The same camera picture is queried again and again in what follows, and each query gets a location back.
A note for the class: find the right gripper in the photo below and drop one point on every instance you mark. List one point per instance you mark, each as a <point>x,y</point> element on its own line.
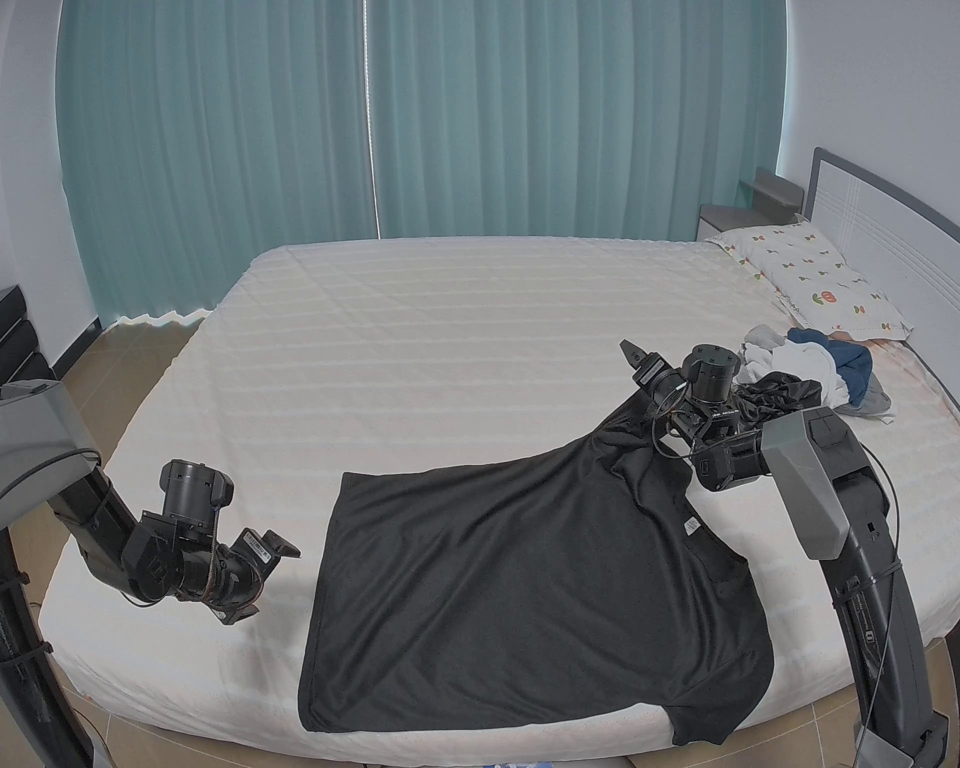
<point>664,382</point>

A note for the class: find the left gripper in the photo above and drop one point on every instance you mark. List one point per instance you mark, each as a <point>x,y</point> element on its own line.
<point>236,574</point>

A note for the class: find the black T-shirt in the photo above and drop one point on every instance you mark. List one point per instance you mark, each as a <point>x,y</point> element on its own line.
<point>510,585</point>

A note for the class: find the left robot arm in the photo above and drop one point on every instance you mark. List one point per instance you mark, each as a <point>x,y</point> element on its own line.
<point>45,450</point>

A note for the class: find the bed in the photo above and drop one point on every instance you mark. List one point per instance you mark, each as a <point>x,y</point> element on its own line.
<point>450,337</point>

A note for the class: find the pile of clothes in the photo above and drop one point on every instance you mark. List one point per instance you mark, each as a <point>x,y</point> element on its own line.
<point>832,367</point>

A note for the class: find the black garment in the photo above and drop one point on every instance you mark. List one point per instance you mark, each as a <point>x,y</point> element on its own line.
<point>784,394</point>

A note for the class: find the grey bedside table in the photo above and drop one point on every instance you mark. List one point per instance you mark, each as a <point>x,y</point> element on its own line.
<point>731,217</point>

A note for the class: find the white printed pillow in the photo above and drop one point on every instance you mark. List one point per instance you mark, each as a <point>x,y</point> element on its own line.
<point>810,277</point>

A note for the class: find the blue-green curtain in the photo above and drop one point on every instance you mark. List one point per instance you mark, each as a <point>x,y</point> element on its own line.
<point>570,120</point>
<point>210,150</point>

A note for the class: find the black chest of drawers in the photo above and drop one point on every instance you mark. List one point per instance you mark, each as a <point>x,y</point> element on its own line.
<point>19,345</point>

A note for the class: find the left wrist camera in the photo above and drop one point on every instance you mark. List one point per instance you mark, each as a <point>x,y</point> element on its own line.
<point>222,491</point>

